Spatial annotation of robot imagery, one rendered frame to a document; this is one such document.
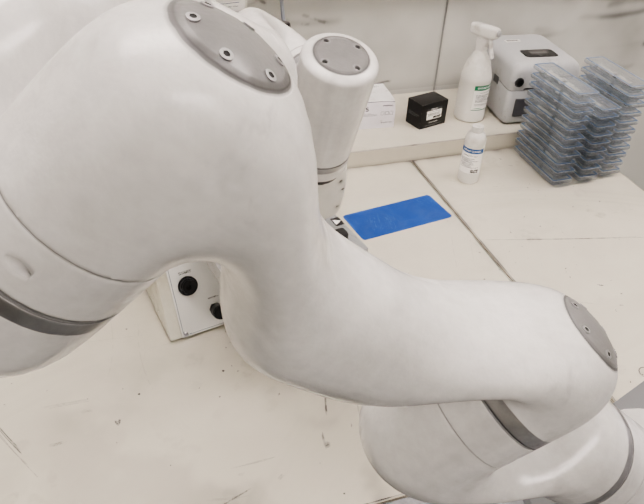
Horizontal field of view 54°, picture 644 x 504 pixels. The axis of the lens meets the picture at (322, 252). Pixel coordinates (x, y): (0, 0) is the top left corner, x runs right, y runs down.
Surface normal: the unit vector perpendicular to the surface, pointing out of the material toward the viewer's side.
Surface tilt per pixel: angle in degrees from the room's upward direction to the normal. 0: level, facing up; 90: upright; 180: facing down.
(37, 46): 72
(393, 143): 0
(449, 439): 67
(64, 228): 81
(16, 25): 54
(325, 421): 0
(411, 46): 90
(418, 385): 84
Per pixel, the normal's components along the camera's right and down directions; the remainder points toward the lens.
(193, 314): 0.45, 0.16
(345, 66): 0.21, -0.53
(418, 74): 0.30, 0.59
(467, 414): -0.43, 0.07
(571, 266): 0.04, -0.79
